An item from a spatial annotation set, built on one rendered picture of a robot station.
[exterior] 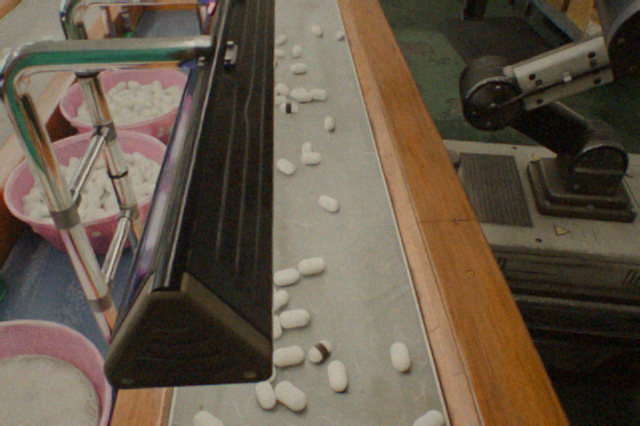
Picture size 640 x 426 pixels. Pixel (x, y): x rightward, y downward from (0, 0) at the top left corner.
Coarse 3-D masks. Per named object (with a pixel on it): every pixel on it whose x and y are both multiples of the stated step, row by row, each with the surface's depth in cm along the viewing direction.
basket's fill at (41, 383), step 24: (0, 360) 63; (24, 360) 63; (48, 360) 63; (0, 384) 60; (24, 384) 60; (48, 384) 60; (72, 384) 60; (0, 408) 57; (24, 408) 57; (48, 408) 58; (72, 408) 58; (96, 408) 58
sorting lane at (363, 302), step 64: (320, 0) 160; (320, 64) 124; (320, 128) 102; (320, 192) 86; (384, 192) 86; (320, 256) 75; (384, 256) 75; (320, 320) 66; (384, 320) 66; (256, 384) 59; (320, 384) 59; (384, 384) 59
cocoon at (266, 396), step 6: (258, 384) 57; (264, 384) 57; (258, 390) 57; (264, 390) 56; (270, 390) 57; (258, 396) 56; (264, 396) 56; (270, 396) 56; (264, 402) 56; (270, 402) 56
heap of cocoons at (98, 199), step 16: (80, 160) 93; (128, 160) 94; (144, 160) 93; (64, 176) 91; (96, 176) 90; (144, 176) 92; (32, 192) 88; (96, 192) 86; (112, 192) 86; (144, 192) 87; (32, 208) 83; (80, 208) 82; (96, 208) 83; (112, 208) 83
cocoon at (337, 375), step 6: (336, 360) 59; (330, 366) 59; (336, 366) 58; (342, 366) 59; (330, 372) 58; (336, 372) 58; (342, 372) 58; (330, 378) 58; (336, 378) 57; (342, 378) 57; (330, 384) 58; (336, 384) 57; (342, 384) 57; (336, 390) 57
